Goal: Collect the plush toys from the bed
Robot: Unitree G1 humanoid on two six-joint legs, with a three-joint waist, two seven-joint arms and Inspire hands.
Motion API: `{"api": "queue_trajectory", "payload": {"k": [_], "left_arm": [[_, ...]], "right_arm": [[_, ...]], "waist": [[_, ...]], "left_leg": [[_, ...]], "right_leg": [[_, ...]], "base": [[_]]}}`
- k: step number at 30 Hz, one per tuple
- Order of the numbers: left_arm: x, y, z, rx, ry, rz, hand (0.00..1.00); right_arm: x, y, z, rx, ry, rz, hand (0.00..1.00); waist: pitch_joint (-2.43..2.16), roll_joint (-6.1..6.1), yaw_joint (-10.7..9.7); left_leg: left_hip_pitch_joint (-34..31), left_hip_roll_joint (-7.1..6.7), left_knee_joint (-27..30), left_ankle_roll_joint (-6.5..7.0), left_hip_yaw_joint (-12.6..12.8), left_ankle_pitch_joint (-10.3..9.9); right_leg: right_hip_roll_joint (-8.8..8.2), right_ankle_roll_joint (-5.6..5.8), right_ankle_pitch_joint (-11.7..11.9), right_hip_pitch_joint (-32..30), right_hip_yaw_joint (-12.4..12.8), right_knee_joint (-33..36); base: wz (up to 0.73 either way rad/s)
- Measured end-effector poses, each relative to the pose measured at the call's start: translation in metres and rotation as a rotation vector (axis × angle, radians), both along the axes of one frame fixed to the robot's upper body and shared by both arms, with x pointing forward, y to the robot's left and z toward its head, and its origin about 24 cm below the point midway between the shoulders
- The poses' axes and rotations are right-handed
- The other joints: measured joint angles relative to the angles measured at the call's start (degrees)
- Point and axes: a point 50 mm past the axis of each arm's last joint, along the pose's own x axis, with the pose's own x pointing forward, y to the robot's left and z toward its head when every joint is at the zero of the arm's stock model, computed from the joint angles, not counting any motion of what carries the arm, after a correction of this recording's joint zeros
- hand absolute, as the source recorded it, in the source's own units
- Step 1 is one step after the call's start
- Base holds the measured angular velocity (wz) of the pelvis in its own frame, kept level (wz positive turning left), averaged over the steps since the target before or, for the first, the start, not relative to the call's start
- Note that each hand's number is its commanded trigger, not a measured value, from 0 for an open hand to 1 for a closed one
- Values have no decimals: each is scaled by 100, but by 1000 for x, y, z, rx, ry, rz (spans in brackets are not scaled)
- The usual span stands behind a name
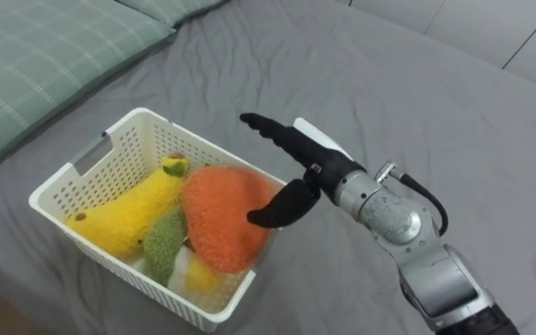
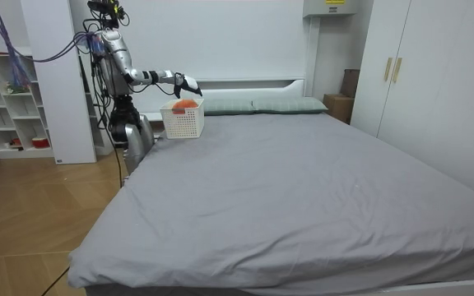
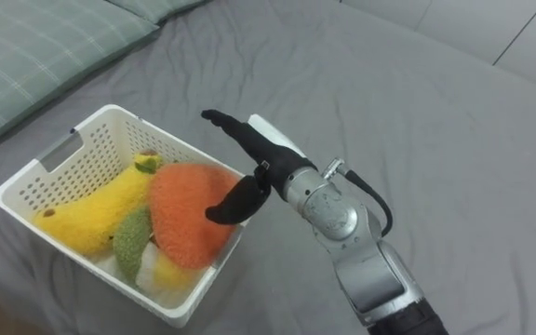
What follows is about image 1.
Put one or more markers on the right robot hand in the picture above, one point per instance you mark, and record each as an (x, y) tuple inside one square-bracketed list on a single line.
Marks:
[(305, 158)]

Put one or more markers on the orange carrot soft toy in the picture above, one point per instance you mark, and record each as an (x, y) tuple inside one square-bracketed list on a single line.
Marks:
[(221, 218)]

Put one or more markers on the green durian soft toy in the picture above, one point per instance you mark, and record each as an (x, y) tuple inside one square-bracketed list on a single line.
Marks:
[(165, 242)]

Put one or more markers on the yellow banana soft toy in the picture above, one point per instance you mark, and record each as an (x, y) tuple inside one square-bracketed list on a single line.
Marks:
[(128, 216)]

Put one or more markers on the grey bed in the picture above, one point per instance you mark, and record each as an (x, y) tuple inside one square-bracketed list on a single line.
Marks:
[(389, 93)]

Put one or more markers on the white perforated plastic basket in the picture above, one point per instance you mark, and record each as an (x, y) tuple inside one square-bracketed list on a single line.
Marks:
[(124, 144)]

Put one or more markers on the green checked pillow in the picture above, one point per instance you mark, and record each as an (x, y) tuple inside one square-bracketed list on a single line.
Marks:
[(175, 8), (30, 65)]

